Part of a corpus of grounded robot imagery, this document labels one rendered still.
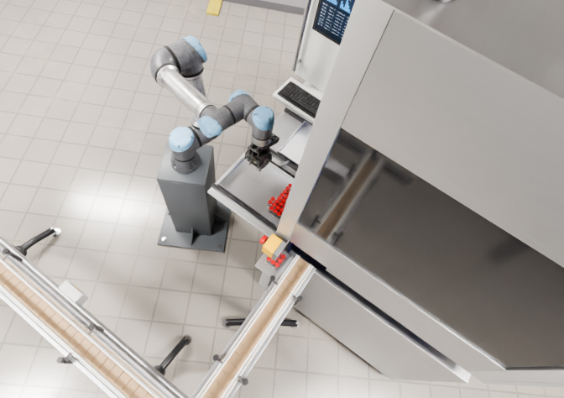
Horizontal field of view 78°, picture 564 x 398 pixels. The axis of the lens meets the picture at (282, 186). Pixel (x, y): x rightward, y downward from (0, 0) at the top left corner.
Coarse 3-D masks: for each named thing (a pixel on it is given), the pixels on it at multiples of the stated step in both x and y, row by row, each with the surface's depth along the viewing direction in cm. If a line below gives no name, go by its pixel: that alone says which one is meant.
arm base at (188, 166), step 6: (198, 156) 183; (174, 162) 179; (180, 162) 175; (186, 162) 176; (192, 162) 178; (198, 162) 182; (174, 168) 180; (180, 168) 178; (186, 168) 178; (192, 168) 182
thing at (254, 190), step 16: (240, 160) 175; (224, 176) 170; (240, 176) 175; (256, 176) 176; (272, 176) 177; (288, 176) 176; (240, 192) 171; (256, 192) 172; (272, 192) 173; (256, 208) 168
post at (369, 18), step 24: (360, 0) 56; (360, 24) 59; (384, 24) 56; (360, 48) 62; (336, 72) 69; (360, 72) 66; (336, 96) 74; (336, 120) 79; (312, 144) 90; (312, 168) 98; (288, 216) 131; (288, 240) 149; (264, 288) 237
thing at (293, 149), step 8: (304, 128) 194; (296, 136) 191; (304, 136) 192; (288, 144) 188; (296, 144) 188; (304, 144) 189; (280, 152) 181; (288, 152) 185; (296, 152) 186; (296, 160) 184
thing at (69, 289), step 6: (66, 282) 172; (60, 288) 171; (66, 288) 171; (72, 288) 172; (78, 288) 180; (66, 294) 170; (72, 294) 170; (78, 294) 171; (84, 294) 175; (72, 300) 169; (78, 300) 170; (84, 300) 175
